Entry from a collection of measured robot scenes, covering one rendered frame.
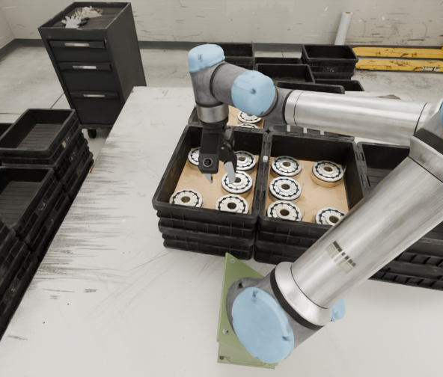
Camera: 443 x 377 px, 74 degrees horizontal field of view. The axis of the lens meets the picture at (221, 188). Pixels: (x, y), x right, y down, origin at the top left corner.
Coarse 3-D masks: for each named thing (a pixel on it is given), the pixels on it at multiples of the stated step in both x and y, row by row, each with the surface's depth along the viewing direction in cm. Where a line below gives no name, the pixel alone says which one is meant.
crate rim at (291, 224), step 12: (276, 132) 105; (264, 168) 92; (360, 168) 92; (264, 180) 88; (360, 180) 88; (264, 192) 86; (264, 204) 81; (264, 216) 78; (288, 228) 78; (300, 228) 77; (312, 228) 77; (324, 228) 76
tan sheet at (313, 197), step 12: (300, 180) 102; (312, 180) 102; (312, 192) 98; (324, 192) 98; (336, 192) 98; (300, 204) 95; (312, 204) 95; (324, 204) 95; (336, 204) 95; (312, 216) 91
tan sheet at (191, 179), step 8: (256, 160) 109; (184, 168) 106; (256, 168) 106; (184, 176) 104; (192, 176) 104; (200, 176) 104; (216, 176) 104; (184, 184) 101; (192, 184) 101; (200, 184) 101; (208, 184) 101; (216, 184) 101; (200, 192) 98; (208, 192) 98; (216, 192) 98; (208, 200) 96; (216, 200) 96; (248, 200) 96
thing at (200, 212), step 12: (252, 132) 105; (264, 132) 105; (180, 144) 100; (264, 144) 102; (168, 168) 92; (156, 192) 84; (156, 204) 81; (168, 204) 81; (180, 204) 81; (204, 216) 81; (216, 216) 80; (228, 216) 79; (240, 216) 78; (252, 216) 78
